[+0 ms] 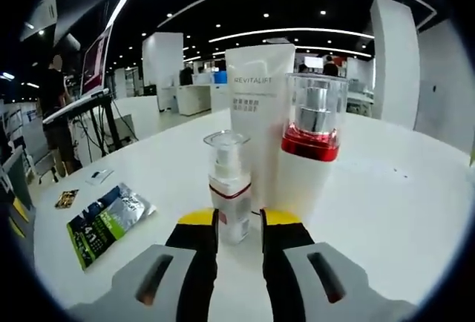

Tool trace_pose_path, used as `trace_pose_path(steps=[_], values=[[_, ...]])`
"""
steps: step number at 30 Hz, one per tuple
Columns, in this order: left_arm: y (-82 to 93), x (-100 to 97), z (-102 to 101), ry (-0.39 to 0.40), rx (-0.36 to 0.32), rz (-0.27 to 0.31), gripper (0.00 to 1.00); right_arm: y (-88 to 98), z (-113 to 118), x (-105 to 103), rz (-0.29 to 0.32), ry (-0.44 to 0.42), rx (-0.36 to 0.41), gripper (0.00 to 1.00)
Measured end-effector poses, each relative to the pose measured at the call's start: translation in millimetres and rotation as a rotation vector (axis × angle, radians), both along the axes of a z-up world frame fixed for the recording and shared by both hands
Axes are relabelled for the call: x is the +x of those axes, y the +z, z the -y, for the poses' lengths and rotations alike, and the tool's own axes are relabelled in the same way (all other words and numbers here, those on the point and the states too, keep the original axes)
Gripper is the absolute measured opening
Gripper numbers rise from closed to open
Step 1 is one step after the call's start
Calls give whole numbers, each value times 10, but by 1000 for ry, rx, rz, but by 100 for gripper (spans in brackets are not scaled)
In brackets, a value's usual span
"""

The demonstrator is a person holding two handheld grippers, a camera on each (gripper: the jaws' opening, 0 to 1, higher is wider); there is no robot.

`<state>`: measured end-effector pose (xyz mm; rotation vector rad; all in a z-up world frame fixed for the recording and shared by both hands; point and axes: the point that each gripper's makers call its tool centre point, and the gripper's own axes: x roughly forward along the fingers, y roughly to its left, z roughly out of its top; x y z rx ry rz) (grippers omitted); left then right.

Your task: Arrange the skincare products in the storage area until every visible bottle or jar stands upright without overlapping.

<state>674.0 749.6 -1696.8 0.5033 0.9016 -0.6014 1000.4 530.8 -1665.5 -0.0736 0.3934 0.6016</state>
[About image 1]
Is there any black monitor stand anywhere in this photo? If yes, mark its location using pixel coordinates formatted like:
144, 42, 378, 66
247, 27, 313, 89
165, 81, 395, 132
87, 95, 125, 152

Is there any small white skincare sachet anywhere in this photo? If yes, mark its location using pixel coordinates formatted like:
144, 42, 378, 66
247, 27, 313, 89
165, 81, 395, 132
85, 168, 114, 186

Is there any green silver skincare pouch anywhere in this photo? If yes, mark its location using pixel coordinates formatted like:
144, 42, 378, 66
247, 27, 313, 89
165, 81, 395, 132
66, 183, 158, 272

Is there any long white counter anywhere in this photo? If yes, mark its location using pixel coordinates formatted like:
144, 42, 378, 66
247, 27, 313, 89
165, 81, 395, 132
174, 75, 375, 116

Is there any white square pillar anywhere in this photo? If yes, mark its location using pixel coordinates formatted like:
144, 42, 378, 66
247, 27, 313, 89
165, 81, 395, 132
368, 0, 421, 131
142, 32, 185, 112

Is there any monitor with red screen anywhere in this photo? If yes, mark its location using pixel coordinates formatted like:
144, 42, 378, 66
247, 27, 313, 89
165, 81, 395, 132
79, 21, 114, 99

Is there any large red-collar skincare bottle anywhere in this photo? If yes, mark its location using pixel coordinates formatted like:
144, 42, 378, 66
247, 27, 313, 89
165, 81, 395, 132
274, 72, 350, 220

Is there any gold foil skincare sachet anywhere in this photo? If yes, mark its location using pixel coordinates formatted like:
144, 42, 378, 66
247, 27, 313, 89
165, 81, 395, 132
54, 188, 80, 209

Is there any small translucent skincare bottle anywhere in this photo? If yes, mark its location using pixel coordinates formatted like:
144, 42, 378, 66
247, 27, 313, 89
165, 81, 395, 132
203, 130, 254, 246

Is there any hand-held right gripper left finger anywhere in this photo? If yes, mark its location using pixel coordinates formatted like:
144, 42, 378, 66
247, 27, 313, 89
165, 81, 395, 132
111, 206, 218, 322

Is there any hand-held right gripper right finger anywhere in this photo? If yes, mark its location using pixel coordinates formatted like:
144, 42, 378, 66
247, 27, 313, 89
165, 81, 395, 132
259, 208, 376, 322

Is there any white ceiling air conditioner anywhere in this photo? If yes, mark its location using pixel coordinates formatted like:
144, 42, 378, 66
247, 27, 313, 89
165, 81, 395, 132
20, 0, 59, 42

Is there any white stand tray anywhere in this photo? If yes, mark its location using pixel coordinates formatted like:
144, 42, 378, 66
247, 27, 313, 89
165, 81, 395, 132
42, 87, 112, 125

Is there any white side desk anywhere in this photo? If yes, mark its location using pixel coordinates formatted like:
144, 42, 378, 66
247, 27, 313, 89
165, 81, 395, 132
92, 93, 161, 160

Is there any white skincare tube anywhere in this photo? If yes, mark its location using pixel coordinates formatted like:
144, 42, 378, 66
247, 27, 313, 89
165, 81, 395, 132
224, 43, 297, 208

